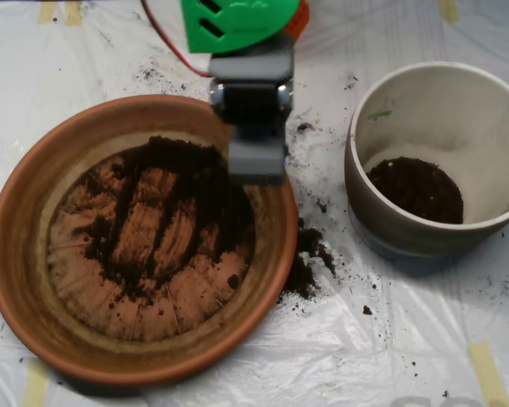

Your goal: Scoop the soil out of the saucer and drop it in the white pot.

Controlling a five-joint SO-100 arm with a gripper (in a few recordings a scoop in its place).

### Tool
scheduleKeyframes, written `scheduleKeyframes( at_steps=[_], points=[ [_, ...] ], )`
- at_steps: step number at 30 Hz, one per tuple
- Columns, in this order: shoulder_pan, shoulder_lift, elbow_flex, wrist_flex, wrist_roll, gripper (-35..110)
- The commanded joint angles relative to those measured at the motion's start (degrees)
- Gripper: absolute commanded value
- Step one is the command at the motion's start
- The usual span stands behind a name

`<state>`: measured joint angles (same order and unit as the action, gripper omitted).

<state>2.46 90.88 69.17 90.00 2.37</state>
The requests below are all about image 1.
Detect dark soil pile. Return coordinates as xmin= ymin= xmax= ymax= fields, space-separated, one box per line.
xmin=82 ymin=134 xmax=256 ymax=303

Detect beige masking tape strip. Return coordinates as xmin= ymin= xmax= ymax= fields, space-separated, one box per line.
xmin=22 ymin=359 xmax=51 ymax=407
xmin=439 ymin=0 xmax=460 ymax=23
xmin=467 ymin=341 xmax=509 ymax=407
xmin=64 ymin=0 xmax=84 ymax=27
xmin=36 ymin=0 xmax=59 ymax=25

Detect white plastic cover sheet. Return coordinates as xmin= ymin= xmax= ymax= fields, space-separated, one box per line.
xmin=0 ymin=0 xmax=509 ymax=407

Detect white ceramic pot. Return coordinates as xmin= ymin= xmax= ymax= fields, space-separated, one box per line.
xmin=344 ymin=61 xmax=509 ymax=259

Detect terracotta clay saucer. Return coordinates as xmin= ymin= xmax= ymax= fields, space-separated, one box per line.
xmin=0 ymin=94 xmax=299 ymax=387

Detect spilled dark soil heap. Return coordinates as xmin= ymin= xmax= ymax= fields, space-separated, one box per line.
xmin=275 ymin=216 xmax=338 ymax=306

